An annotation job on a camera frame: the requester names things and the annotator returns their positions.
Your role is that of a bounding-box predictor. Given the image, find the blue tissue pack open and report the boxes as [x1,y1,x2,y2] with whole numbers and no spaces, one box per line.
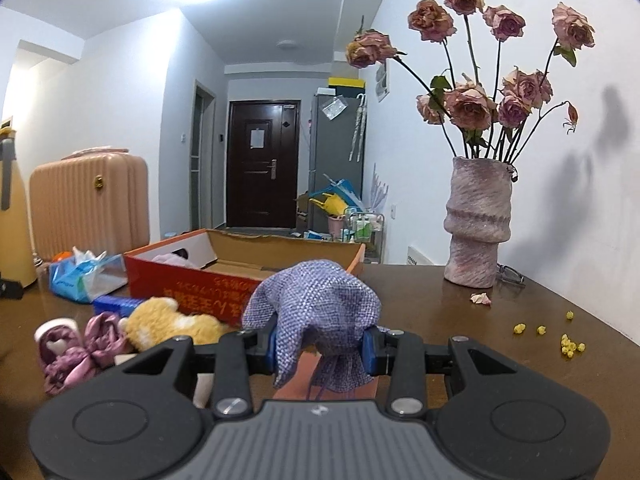
[49,247,128,304]

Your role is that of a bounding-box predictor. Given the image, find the yellow blue bags pile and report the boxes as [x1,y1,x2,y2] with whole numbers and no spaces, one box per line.
[309,174,366,218]

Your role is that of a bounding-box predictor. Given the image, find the white folded umbrella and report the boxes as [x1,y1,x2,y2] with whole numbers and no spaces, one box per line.
[348,93,367,162]

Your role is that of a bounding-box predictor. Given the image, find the grey refrigerator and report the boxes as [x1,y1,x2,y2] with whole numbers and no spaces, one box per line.
[306,90,367,233]

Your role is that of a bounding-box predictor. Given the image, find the yellow box on fridge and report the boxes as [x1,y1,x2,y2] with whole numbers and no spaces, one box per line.
[328,76,364,89]

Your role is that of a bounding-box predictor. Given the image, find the yellow thermos jug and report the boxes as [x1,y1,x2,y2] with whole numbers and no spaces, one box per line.
[0,120,37,300]

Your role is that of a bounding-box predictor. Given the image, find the pink textured ceramic vase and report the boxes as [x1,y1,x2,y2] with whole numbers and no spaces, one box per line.
[444,157,512,289]

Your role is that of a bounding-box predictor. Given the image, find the wire rack with bottles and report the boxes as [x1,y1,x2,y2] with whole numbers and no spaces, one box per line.
[342,207,385,263]

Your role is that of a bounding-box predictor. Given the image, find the orange fruit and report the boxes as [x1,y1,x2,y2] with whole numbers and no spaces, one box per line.
[52,252,74,262]

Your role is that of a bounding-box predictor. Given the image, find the dark brown entrance door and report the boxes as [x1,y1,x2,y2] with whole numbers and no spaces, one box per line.
[226,100,299,229]

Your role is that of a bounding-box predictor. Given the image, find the pink ribbed suitcase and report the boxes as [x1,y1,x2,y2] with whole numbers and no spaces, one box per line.
[28,148,151,261]

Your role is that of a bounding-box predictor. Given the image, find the wall electrical panel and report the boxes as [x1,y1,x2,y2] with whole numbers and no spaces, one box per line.
[375,61,390,102]

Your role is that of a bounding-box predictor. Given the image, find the red orange cardboard box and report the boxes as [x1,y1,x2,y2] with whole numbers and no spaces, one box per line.
[124,229,366,326]

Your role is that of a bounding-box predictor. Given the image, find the fallen pink petal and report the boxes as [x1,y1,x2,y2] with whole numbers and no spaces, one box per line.
[470,292,492,307]

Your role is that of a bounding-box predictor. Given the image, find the yellow white plush toy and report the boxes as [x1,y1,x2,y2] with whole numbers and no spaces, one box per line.
[119,297,233,352]

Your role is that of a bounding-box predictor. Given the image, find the black eyeglasses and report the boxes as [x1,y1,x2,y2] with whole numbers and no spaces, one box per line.
[497,264,526,287]

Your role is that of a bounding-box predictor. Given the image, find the small blue tissue packet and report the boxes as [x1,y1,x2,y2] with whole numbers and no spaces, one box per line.
[92,295,144,318]

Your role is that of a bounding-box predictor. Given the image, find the purple satin scrunchie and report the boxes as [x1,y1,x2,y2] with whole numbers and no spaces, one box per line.
[34,312,129,396]

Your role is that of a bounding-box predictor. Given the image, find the purple knitted cloth pouch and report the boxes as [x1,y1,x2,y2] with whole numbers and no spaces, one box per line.
[242,259,381,393]

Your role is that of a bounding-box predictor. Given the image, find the light pink soft cloth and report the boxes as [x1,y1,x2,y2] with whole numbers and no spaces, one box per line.
[152,252,200,270]

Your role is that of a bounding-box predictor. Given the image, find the dried pink rose bouquet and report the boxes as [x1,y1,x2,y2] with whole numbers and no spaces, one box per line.
[345,0,596,167]

